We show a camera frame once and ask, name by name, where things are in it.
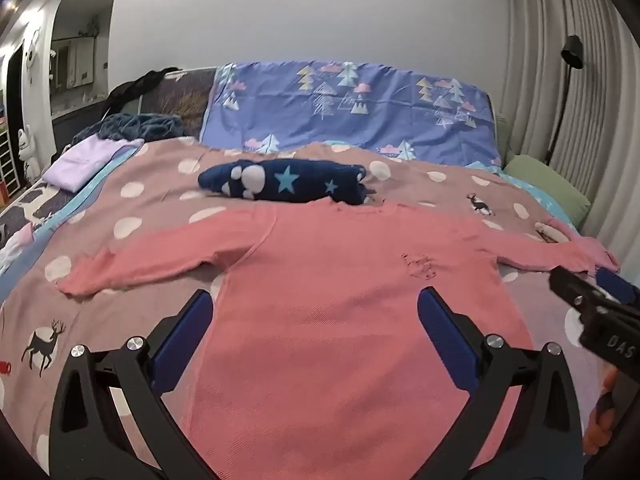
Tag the turquoise bed sheet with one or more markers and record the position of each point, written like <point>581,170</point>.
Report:
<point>547,207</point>

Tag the cream folded garment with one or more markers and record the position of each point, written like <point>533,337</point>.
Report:
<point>550,232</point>

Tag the navy star print garment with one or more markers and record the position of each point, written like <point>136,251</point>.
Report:
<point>280,180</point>

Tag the grey green cushion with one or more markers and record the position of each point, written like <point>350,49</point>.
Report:
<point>502,135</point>

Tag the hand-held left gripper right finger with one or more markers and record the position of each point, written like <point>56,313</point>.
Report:
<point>445,340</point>

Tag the grey pleated curtain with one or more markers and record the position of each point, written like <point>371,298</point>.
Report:
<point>600,135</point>

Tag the green pillow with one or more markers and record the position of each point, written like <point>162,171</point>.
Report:
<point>545,185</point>

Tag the salmon pink knit sweater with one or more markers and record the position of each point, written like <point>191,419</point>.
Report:
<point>325,310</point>

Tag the black floor lamp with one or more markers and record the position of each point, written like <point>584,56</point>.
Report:
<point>572,52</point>

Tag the person's right hand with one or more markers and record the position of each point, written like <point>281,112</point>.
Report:
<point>600,425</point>

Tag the brown printed pillow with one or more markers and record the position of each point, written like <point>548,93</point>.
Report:
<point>192,100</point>

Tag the blue tree print sheet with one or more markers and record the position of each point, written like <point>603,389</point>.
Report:
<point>390,115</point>

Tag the grey blue printed quilt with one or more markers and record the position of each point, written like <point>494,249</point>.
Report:
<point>30,207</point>

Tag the white cat figurine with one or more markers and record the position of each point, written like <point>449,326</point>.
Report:
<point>29,152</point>

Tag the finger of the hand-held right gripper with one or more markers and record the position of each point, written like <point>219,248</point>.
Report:
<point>615,284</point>
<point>567,282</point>

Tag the black garment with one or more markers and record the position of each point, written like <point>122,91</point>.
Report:
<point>137,85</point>

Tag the lavender folded cloth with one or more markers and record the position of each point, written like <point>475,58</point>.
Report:
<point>82,162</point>

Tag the dark teal fuzzy blanket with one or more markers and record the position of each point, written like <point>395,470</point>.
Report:
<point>135,127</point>

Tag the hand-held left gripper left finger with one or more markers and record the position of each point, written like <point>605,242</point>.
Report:
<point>185,340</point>

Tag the pink dotted deer blanket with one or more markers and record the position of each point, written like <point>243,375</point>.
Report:
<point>165,185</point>

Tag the white shelf rack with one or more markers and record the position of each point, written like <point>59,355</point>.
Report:
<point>10,170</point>

